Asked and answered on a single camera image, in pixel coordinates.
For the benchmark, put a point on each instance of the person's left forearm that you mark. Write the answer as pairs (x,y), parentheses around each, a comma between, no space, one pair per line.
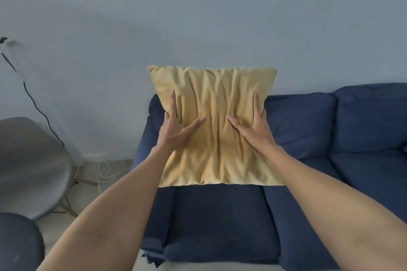
(105,216)

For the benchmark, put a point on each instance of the person's right forearm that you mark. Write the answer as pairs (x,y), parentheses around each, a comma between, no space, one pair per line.
(334,213)

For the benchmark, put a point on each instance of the person's left thumb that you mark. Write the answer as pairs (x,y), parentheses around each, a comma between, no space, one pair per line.
(194,126)

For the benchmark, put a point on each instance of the person's right hand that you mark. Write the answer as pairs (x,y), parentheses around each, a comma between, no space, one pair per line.
(257,132)

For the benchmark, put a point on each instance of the dark round stool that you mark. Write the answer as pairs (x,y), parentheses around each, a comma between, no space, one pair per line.
(19,242)

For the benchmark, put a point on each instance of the person's right thumb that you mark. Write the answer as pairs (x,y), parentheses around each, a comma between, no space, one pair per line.
(238,124)

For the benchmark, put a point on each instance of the navy blue sofa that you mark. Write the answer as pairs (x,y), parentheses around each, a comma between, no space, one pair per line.
(286,178)

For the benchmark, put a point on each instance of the yellow cushion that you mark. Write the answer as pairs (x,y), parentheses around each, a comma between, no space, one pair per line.
(216,128)

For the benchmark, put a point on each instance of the person's left hand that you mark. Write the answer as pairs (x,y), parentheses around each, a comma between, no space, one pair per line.
(172,132)

